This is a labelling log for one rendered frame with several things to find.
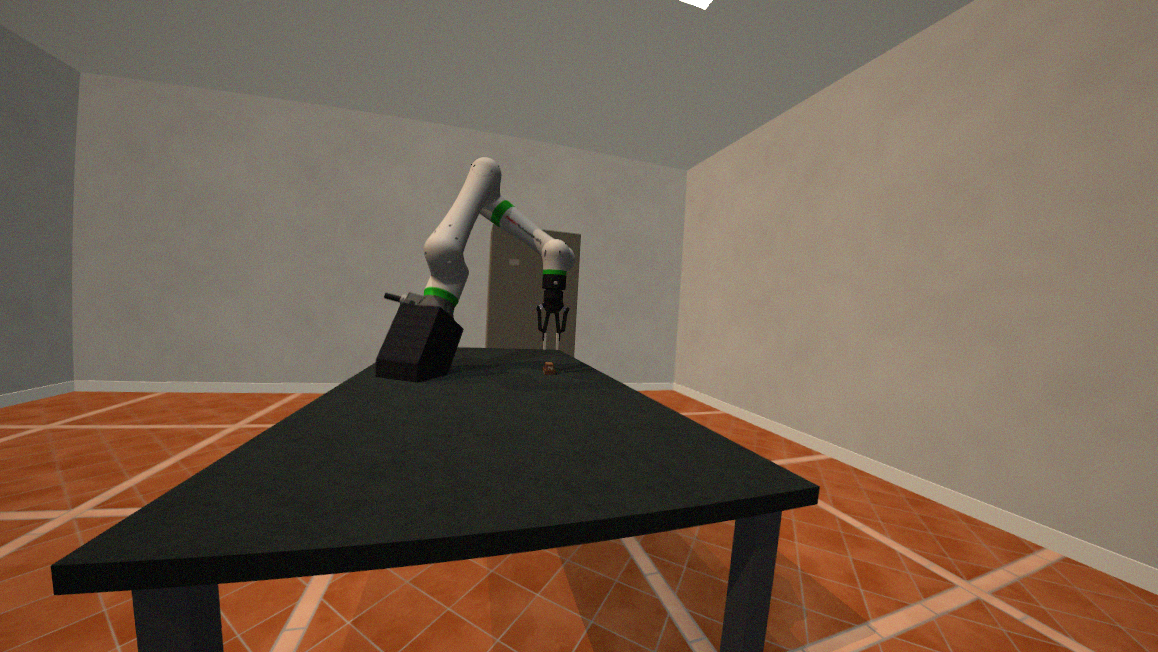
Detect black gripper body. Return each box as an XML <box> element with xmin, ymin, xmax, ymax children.
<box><xmin>542</xmin><ymin>290</ymin><xmax>564</xmax><ymax>314</ymax></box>

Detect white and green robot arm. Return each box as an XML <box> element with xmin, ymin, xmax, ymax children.
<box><xmin>384</xmin><ymin>157</ymin><xmax>576</xmax><ymax>318</ymax></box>

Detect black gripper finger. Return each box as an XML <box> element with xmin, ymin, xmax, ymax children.
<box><xmin>536</xmin><ymin>305</ymin><xmax>552</xmax><ymax>350</ymax></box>
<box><xmin>555</xmin><ymin>305</ymin><xmax>570</xmax><ymax>350</ymax></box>

